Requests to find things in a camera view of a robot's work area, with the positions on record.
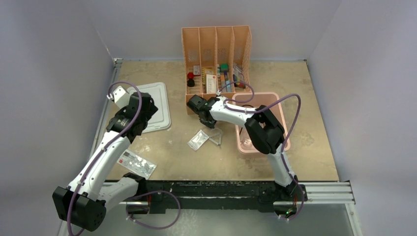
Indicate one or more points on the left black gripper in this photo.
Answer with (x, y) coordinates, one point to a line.
(152, 110)

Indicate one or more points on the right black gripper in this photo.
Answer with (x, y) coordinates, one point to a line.
(210, 124)

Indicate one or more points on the small clear glass beaker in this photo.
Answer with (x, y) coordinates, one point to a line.
(246, 143)

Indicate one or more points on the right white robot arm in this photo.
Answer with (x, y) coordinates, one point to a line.
(265, 132)

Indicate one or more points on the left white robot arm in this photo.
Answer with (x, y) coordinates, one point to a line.
(83, 202)

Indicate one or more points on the red and black bottle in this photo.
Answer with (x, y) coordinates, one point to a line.
(190, 79)

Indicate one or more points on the clay pipe triangle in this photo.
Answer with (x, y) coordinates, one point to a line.
(216, 136)

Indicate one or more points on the white foil sachet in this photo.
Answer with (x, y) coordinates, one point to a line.
(198, 140)

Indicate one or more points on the white plastic bin lid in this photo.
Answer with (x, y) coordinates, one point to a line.
(161, 119)

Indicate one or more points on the green cube block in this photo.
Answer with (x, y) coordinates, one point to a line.
(224, 68)

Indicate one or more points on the plastic packet with red label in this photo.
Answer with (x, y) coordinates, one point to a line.
(136, 164)

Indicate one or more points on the colourful item packet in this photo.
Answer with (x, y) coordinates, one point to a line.
(238, 76)

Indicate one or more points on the orange plastic file organizer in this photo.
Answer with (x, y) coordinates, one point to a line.
(205, 48)

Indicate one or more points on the pink plastic bin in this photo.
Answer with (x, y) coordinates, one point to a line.
(260, 98)

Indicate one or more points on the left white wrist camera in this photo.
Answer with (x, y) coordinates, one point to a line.
(120, 97)

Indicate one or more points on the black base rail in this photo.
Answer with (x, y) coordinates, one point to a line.
(263, 196)

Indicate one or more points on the aluminium frame rail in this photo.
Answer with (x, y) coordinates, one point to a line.
(329, 193)

